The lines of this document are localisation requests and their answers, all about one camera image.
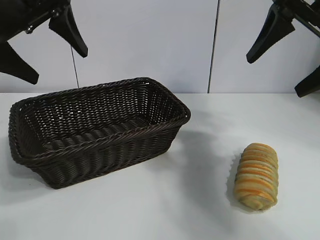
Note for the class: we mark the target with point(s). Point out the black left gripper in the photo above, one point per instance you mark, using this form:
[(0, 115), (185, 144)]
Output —
[(20, 15)]

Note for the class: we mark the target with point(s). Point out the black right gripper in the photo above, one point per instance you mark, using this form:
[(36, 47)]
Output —
[(302, 11)]

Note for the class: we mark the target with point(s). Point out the dark brown woven basket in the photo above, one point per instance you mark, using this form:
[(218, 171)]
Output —
[(100, 130)]

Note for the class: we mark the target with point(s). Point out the long striped bread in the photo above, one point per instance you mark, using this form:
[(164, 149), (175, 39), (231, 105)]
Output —
[(256, 172)]

